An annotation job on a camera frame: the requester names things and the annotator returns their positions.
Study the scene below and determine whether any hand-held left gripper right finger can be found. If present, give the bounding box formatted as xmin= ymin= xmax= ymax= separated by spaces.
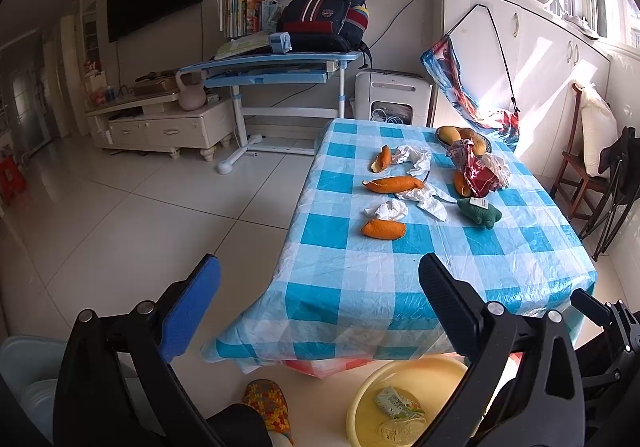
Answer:
xmin=418 ymin=252 xmax=588 ymax=447

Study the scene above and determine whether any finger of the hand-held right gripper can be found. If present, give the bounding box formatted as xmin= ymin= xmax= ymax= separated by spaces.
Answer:
xmin=570 ymin=288 xmax=640 ymax=368

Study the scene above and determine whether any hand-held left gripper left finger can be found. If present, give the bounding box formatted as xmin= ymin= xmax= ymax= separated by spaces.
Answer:
xmin=52 ymin=253 xmax=222 ymax=447

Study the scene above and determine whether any yellow plastic basin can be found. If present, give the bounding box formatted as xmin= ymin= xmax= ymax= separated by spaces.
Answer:
xmin=346 ymin=355 xmax=471 ymax=447

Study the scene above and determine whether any green plush toy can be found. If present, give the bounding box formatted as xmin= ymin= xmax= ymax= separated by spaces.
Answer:
xmin=457 ymin=198 xmax=502 ymax=229

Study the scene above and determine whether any wide orange peel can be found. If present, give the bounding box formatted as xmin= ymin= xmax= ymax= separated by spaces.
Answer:
xmin=361 ymin=219 xmax=407 ymax=240

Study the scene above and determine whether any white tissue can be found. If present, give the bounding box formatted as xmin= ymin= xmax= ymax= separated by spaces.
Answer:
xmin=391 ymin=145 xmax=432 ymax=176
xmin=364 ymin=200 xmax=410 ymax=220
xmin=396 ymin=184 xmax=458 ymax=222

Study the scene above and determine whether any red snack bag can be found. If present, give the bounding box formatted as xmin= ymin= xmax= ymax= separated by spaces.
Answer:
xmin=446 ymin=138 xmax=496 ymax=198

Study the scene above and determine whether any blue checked tablecloth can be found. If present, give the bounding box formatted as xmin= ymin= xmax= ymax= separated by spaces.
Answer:
xmin=201 ymin=118 xmax=598 ymax=375

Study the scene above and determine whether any green white snack packet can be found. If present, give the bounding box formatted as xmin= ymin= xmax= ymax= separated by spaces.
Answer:
xmin=374 ymin=387 xmax=426 ymax=420

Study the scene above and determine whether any colourful patterned slipper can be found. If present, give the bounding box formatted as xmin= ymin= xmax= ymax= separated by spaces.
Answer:
xmin=242 ymin=379 xmax=293 ymax=445

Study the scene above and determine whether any long orange peel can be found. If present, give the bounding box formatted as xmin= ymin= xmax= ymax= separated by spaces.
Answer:
xmin=362 ymin=175 xmax=426 ymax=194

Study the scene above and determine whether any person's dark trouser leg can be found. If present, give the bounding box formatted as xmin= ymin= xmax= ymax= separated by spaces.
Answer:
xmin=205 ymin=403 xmax=273 ymax=447

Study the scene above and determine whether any red checked under cloth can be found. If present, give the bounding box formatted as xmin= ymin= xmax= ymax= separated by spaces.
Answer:
xmin=282 ymin=358 xmax=371 ymax=380

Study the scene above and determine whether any dark wooden chair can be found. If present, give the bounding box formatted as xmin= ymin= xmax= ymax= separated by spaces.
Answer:
xmin=550 ymin=82 xmax=616 ymax=222

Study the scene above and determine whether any clear round plastic lid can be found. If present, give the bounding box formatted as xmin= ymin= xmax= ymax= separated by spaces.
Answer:
xmin=377 ymin=417 xmax=428 ymax=443

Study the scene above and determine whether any black folding chair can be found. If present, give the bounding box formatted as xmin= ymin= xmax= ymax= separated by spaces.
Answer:
xmin=582 ymin=126 xmax=640 ymax=262

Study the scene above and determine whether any curved upright orange peel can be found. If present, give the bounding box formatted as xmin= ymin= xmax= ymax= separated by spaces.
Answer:
xmin=370 ymin=145 xmax=392 ymax=174

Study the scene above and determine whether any dark fruit bowl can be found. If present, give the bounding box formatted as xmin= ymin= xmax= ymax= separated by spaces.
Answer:
xmin=435 ymin=126 xmax=493 ymax=156

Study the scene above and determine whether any white pillow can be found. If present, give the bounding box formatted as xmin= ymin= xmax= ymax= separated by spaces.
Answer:
xmin=579 ymin=86 xmax=618 ymax=178

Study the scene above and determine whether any pale blue plastic bin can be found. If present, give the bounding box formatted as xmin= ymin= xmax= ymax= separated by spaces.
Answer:
xmin=0 ymin=334 xmax=136 ymax=447

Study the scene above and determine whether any cream television cabinet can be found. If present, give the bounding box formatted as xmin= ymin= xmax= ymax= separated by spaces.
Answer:
xmin=86 ymin=92 xmax=236 ymax=162

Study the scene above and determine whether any printed hanging bag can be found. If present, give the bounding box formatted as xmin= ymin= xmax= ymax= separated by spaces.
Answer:
xmin=420 ymin=4 xmax=521 ymax=152

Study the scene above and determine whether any white air purifier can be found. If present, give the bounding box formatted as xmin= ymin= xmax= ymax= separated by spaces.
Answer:
xmin=354 ymin=68 xmax=434 ymax=126

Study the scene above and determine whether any pink kettlebell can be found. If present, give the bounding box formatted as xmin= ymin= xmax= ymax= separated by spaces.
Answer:
xmin=175 ymin=69 xmax=207 ymax=112

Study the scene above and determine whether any red plastic stool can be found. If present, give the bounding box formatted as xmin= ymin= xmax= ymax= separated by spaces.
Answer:
xmin=0 ymin=157 xmax=28 ymax=205

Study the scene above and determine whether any brown box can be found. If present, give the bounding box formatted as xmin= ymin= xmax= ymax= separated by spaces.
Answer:
xmin=132 ymin=77 xmax=178 ymax=96

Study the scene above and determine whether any blue white study desk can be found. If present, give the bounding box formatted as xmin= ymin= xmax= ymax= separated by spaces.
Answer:
xmin=176 ymin=51 xmax=365 ymax=175

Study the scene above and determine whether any open book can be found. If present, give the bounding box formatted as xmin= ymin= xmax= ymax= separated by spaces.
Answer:
xmin=214 ymin=32 xmax=273 ymax=60

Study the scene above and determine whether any white glass-door shelf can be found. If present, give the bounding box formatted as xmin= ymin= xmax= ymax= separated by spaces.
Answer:
xmin=75 ymin=2 xmax=108 ymax=108

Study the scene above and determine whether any row of books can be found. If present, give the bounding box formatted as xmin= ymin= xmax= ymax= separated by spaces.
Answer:
xmin=216 ymin=0 xmax=263 ymax=40

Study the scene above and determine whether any dark striped backpack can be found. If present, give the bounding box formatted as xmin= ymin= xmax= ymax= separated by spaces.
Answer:
xmin=276 ymin=0 xmax=373 ymax=65

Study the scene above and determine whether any white wall cabinet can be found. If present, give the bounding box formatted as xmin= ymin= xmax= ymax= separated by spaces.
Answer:
xmin=431 ymin=0 xmax=613 ymax=192

